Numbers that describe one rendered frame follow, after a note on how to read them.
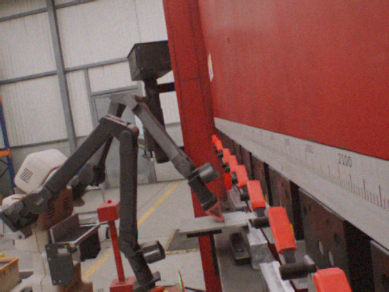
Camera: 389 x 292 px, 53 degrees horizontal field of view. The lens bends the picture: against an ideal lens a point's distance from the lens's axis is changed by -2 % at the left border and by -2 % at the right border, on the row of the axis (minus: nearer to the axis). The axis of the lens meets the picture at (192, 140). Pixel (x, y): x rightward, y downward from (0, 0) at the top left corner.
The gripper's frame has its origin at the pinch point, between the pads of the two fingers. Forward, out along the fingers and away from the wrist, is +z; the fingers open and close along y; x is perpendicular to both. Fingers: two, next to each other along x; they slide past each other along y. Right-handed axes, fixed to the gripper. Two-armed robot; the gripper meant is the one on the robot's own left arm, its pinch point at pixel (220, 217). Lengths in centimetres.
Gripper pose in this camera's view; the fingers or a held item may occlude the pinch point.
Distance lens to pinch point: 163.5
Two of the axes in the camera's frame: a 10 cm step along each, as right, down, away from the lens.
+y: 0.2, -0.6, 10.0
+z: 5.9, 8.1, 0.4
